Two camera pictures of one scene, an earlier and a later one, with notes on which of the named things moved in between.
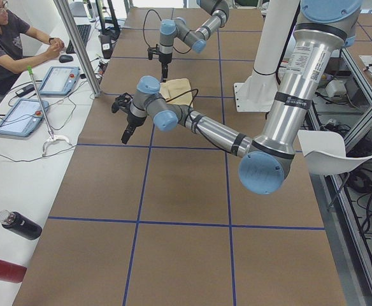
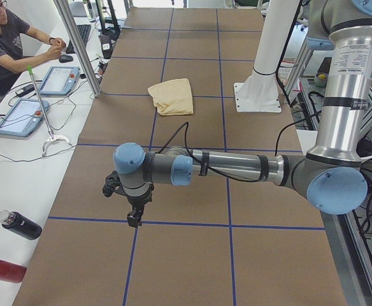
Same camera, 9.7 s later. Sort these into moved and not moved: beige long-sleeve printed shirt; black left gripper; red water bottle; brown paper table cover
Moved: black left gripper
Not moved: beige long-sleeve printed shirt; brown paper table cover; red water bottle
